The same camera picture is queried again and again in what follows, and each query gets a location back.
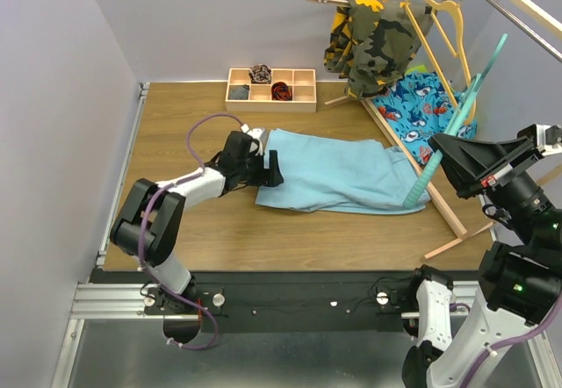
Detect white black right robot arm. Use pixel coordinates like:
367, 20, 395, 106
401, 125, 561, 387

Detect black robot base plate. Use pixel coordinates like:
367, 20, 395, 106
144, 269, 458, 334

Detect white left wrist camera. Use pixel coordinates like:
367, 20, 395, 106
240, 124, 269, 155

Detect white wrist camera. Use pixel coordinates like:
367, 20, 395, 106
240, 124, 269, 155
532, 125, 562, 157

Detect aluminium front frame rail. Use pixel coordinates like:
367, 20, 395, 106
47, 278, 545, 388

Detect blue shark print shorts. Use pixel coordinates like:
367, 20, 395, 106
372, 72, 455, 166

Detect grey rolled sock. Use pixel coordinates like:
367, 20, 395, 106
228, 85, 249, 101

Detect metal hanging rod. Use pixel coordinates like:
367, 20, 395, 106
443, 0, 562, 62

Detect aluminium table edge rail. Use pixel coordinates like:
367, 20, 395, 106
94, 82, 151, 269

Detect orange black rolled sock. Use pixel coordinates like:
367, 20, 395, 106
271, 82, 292, 101

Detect light blue trousers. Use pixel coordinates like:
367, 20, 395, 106
256, 129, 430, 215

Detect teal plastic hanger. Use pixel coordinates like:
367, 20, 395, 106
403, 33, 508, 209

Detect yellow plastic hanger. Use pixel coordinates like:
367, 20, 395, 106
403, 0, 479, 126

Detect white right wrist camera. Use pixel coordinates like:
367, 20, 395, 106
532, 125, 562, 157

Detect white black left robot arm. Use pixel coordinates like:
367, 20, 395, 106
110, 126, 284, 313

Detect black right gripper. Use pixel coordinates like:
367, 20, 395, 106
431, 127, 558, 248

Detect wooden clothes rack frame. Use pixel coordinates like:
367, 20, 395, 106
324, 0, 562, 261

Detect wooden compartment tray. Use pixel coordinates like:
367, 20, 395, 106
225, 68, 317, 113

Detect camouflage shorts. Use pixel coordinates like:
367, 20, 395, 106
323, 0, 422, 99

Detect patterned pink black sock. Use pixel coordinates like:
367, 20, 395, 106
249, 64, 272, 84

